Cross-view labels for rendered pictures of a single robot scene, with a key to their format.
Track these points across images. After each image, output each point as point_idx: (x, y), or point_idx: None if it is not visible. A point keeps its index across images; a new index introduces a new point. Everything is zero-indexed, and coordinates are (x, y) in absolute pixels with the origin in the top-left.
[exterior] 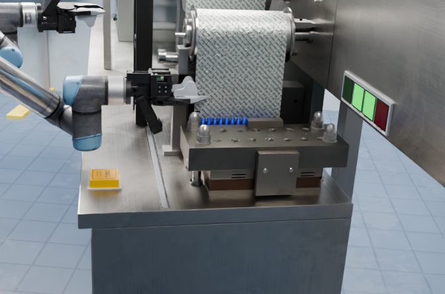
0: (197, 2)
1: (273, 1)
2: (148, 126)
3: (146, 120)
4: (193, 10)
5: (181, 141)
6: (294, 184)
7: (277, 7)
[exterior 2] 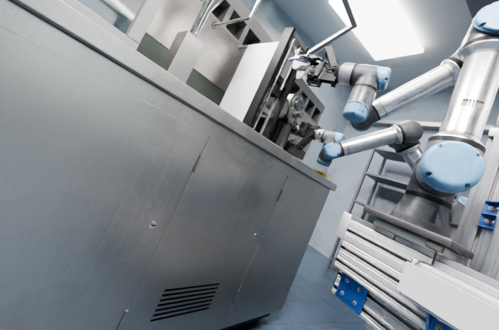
0: None
1: (222, 62)
2: (303, 147)
3: (306, 145)
4: (301, 96)
5: (295, 150)
6: None
7: (226, 68)
